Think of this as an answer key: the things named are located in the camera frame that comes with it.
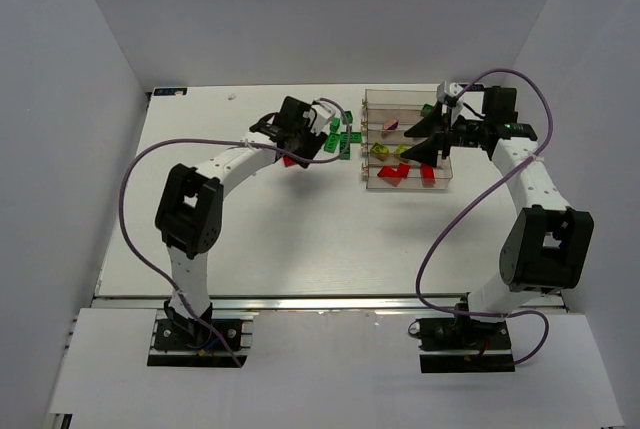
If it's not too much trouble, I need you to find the green long lego brick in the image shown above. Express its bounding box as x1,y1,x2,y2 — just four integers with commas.
323,133,341,154

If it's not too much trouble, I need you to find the red small lego brick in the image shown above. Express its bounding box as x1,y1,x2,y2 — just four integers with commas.
396,163,411,178

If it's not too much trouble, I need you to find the green lego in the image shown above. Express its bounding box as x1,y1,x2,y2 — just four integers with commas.
421,104,434,117

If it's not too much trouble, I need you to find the red curved lego piece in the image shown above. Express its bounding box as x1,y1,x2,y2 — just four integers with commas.
377,166,400,179

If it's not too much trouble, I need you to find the lime lego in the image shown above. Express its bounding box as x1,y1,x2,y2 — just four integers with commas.
370,143,389,161

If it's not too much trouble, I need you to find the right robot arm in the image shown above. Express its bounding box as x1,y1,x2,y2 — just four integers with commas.
401,82,594,322

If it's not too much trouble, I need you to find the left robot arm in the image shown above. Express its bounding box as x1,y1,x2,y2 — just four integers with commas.
155,96,336,336

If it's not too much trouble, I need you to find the green lego brick small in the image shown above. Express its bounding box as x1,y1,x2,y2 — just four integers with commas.
330,118,341,133

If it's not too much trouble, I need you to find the green flat lego plate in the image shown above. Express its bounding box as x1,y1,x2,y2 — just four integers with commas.
340,132,362,143

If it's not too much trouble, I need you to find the clear compartment organizer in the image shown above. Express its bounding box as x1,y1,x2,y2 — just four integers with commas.
361,89,453,192

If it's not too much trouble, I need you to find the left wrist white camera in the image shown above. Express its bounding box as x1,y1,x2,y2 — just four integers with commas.
311,100,337,134

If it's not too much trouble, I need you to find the wrist white camera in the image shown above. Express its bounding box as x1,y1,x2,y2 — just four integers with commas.
436,81,464,109
311,100,337,134

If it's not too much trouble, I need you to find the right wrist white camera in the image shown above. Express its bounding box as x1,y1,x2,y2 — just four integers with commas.
436,81,464,109

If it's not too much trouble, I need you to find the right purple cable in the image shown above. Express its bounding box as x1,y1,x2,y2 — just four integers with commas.
415,67,555,366

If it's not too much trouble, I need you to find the purple cable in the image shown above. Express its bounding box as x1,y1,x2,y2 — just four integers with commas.
119,97,351,368
415,67,555,366

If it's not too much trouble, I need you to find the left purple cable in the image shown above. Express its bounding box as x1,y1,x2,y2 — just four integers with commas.
119,97,351,368

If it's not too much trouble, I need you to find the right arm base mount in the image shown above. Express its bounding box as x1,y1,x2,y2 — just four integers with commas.
407,317,515,374

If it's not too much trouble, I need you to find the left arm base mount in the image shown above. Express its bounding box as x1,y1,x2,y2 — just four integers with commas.
146,315,253,369

